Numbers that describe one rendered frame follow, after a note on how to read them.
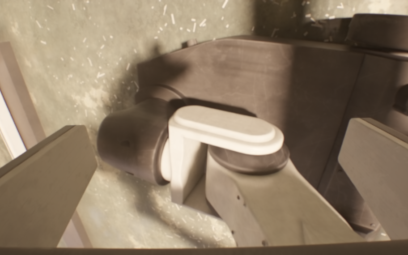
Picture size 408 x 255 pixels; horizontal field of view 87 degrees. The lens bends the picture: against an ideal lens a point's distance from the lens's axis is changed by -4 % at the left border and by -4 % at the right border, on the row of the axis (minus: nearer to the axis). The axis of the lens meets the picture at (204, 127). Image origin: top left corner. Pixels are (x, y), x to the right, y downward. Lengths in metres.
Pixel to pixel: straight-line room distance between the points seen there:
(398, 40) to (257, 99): 0.25
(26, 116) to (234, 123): 1.22
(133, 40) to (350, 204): 0.76
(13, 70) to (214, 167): 1.21
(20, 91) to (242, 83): 1.17
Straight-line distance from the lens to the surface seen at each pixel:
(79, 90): 1.10
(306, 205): 0.34
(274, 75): 0.48
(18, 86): 1.43
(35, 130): 1.48
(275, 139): 0.38
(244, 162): 0.36
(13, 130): 1.59
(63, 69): 1.15
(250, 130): 0.38
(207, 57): 0.51
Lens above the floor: 0.63
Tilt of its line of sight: 55 degrees down
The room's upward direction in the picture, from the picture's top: 135 degrees counter-clockwise
